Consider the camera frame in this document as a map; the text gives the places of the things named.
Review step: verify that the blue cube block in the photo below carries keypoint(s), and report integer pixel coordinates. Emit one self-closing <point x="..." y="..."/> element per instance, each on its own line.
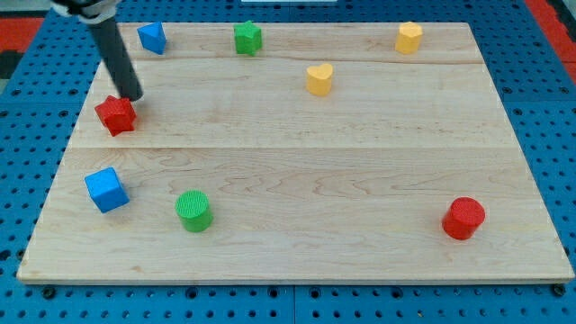
<point x="106" y="190"/>

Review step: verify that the red cylinder block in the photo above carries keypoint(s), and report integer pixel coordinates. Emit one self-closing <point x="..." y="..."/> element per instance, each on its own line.
<point x="463" y="217"/>

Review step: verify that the green cylinder block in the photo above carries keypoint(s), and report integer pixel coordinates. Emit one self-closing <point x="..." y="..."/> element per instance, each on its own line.
<point x="193" y="210"/>

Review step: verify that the green star block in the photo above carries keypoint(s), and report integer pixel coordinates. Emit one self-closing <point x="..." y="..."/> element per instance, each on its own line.
<point x="248" y="38"/>

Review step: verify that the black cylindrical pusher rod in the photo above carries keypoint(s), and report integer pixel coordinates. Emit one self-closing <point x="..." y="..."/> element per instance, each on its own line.
<point x="113" y="52"/>

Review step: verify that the blue triangle block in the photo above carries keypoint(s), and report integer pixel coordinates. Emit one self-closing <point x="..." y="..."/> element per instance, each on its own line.
<point x="152" y="37"/>

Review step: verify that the light wooden board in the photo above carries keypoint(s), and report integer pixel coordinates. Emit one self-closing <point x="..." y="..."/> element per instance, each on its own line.
<point x="348" y="188"/>

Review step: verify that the yellow hexagon block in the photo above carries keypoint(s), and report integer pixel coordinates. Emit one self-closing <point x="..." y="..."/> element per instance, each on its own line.
<point x="408" y="38"/>

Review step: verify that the red star block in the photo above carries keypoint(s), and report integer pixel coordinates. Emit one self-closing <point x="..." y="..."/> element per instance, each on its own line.
<point x="117" y="115"/>

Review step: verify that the yellow heart block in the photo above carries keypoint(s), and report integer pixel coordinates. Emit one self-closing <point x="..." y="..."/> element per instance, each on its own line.
<point x="319" y="79"/>

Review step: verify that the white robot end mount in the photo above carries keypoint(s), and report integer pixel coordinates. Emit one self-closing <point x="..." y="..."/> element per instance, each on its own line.
<point x="87" y="11"/>

